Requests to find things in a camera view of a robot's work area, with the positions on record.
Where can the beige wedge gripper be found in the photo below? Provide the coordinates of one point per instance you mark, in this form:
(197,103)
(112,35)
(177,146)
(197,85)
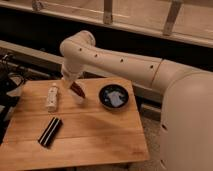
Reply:
(66,83)

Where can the dried red chili pepper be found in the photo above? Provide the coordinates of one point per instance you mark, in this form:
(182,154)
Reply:
(77,89)

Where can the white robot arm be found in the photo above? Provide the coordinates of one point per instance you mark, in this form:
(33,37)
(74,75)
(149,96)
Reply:
(186,133)

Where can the white ceramic cup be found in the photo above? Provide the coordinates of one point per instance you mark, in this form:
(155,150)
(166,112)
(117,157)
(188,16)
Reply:
(78,99)

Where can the small white bottle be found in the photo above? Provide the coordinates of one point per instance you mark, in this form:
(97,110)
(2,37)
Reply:
(52,98)

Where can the wooden table board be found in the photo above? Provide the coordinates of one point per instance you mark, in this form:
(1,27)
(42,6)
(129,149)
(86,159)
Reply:
(90,133)

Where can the black striped rectangular block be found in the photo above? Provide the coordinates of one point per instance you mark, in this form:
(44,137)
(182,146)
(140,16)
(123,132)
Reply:
(49,133)

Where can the black bowl with cloth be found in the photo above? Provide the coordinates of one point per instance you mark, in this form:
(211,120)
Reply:
(113,96)

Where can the metal window frame rail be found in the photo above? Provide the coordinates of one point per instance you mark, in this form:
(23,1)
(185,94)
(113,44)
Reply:
(189,21)

